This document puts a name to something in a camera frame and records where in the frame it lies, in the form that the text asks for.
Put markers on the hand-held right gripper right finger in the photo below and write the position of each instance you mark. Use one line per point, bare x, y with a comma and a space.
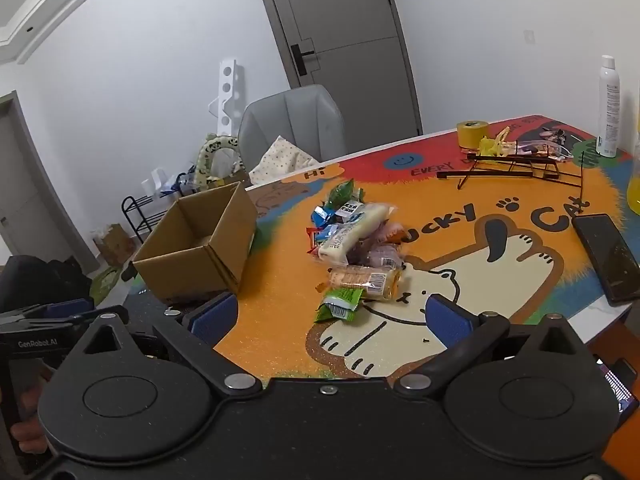
447, 322

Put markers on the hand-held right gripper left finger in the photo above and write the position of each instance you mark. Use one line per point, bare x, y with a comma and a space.
215, 316

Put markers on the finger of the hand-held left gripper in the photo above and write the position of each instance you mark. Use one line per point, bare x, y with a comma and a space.
70, 306

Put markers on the brown cardboard box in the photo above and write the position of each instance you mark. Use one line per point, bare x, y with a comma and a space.
165, 270

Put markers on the clear cracker packet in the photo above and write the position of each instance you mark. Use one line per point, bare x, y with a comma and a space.
365, 280

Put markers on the pink snack packet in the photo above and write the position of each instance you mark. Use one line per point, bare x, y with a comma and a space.
380, 255

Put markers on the brown snack packet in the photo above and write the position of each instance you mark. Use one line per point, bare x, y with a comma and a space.
396, 232

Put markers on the light green snack packet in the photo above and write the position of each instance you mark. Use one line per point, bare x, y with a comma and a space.
345, 302

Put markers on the red snack packet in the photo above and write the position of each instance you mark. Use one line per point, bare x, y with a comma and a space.
311, 240

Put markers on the long white snack packet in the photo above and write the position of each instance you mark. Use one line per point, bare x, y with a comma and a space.
350, 235

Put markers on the small blue snack packet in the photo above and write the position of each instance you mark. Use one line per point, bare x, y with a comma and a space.
327, 232

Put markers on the dark green snack packet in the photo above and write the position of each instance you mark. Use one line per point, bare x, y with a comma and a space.
342, 192

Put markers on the person's left hand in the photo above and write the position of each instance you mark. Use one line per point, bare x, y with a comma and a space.
27, 432

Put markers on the black bag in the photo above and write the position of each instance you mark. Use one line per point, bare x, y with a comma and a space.
40, 280

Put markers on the colourful cat print mat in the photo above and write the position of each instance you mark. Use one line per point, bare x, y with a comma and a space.
280, 320

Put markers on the black slipper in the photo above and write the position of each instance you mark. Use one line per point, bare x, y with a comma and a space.
127, 272

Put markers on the small red print carton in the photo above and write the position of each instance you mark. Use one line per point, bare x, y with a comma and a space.
117, 245

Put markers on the black shoe rack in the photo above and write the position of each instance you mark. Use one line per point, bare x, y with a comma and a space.
142, 199

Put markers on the grey side door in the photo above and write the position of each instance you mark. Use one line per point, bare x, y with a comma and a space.
20, 185

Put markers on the blue plastic bag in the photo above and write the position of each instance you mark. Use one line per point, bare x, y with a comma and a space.
181, 182

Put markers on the printed cardboard carton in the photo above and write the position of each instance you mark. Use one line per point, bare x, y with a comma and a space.
230, 179

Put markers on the white plastic containers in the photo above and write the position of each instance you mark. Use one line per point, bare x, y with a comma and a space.
152, 180

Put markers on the dotted cream cushion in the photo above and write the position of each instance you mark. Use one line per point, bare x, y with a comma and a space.
282, 162

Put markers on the black phone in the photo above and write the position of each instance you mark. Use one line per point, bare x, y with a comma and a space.
607, 255

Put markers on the dark screen device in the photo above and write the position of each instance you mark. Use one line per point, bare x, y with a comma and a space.
617, 385

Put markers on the yellow plastic item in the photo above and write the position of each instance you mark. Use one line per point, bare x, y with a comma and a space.
492, 146

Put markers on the yellow tape roll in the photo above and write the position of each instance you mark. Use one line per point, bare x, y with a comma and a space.
472, 137

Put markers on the clear bag of small items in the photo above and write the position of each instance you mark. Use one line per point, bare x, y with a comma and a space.
542, 147

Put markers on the grey chair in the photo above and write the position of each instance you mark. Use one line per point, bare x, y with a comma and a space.
295, 115

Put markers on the white perforated rack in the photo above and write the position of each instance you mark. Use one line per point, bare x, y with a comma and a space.
227, 95

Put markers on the yellow bottle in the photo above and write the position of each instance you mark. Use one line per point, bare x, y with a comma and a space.
635, 185

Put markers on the white spray bottle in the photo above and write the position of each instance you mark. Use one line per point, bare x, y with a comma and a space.
608, 110

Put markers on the white wall switch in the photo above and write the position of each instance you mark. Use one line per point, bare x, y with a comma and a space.
529, 36

